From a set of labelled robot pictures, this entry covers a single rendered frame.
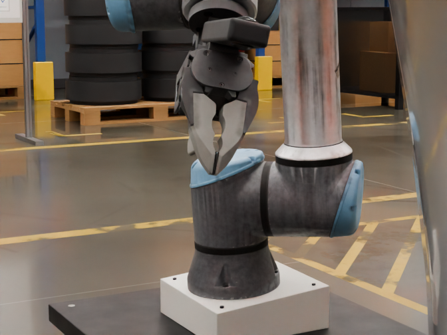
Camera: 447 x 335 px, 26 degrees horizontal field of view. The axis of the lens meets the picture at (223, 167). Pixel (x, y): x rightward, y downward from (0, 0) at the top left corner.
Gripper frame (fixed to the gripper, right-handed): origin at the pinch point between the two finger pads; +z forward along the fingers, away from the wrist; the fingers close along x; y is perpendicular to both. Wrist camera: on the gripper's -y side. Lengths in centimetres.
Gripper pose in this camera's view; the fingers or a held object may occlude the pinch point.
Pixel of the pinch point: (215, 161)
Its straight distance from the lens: 105.2
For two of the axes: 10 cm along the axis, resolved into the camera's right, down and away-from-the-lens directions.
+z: -0.4, 9.1, -4.1
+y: -2.9, 3.9, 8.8
